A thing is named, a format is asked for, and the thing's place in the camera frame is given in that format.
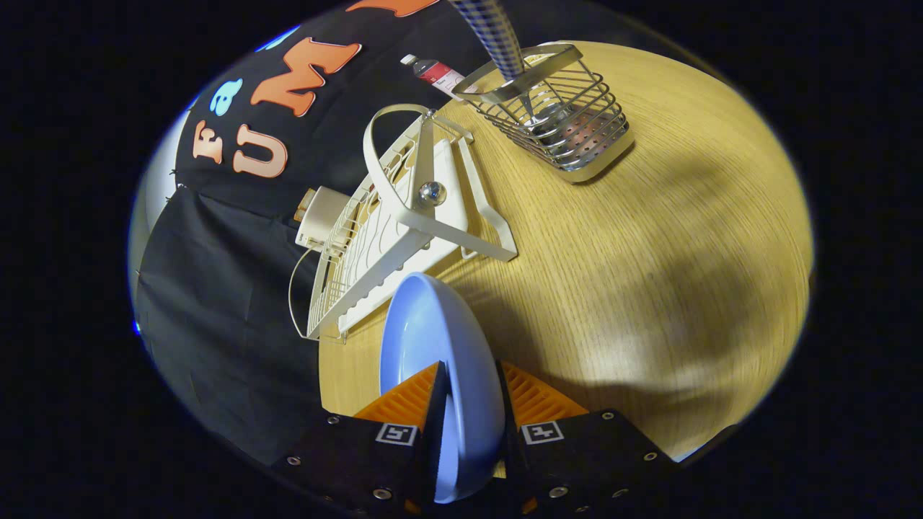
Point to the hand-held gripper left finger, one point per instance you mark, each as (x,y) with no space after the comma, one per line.
(437,432)

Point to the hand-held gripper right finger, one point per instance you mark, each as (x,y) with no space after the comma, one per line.
(508,425)

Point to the light blue plate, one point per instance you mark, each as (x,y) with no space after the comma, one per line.
(433,324)

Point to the white dish rack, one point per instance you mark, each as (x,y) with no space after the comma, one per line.
(404,209)

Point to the white toaster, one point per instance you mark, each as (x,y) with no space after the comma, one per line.
(328,216)

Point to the black backdrop cloth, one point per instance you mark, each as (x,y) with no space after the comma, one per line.
(231,303)

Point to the brown toast slice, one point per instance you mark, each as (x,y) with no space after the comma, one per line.
(300,215)
(310,195)

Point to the clear water bottle red label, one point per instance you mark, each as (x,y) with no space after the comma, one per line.
(436,72)

